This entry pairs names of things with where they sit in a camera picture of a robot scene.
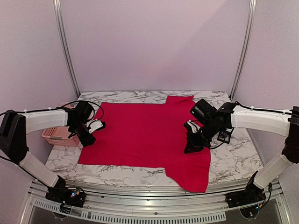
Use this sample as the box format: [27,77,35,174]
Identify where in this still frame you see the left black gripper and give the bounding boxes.
[71,121,96,147]

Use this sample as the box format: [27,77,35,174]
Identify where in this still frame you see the red t-shirt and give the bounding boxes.
[78,96,211,193]

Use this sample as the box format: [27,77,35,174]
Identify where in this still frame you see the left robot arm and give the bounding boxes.
[0,100,96,203]

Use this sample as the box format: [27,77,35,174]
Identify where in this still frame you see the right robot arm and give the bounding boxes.
[184,99,299,203]

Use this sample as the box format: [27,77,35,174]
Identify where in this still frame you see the black brooch box right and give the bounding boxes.
[217,131,232,144]

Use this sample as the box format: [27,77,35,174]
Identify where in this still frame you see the pink plastic basket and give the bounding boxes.
[41,102,82,147]

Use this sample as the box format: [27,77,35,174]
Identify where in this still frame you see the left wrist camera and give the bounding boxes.
[87,119,106,133]

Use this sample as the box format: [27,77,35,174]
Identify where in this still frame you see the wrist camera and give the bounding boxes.
[184,120,200,133]
[87,119,106,133]

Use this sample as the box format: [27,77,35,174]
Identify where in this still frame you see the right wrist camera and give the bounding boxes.
[184,120,200,133]

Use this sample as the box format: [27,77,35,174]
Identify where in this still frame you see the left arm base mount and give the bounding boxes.
[45,187,86,214]

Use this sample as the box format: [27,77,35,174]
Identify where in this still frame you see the aluminium front rail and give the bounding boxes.
[19,181,292,224]

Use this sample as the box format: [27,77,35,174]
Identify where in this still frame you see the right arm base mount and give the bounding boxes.
[225,185,271,219]

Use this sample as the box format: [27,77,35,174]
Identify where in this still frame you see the left aluminium post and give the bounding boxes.
[53,0,81,97]

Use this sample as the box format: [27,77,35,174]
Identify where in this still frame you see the aluminium post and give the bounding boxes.
[229,0,257,99]
[53,0,81,97]

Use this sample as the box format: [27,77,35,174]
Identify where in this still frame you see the right aluminium post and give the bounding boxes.
[229,0,257,99]

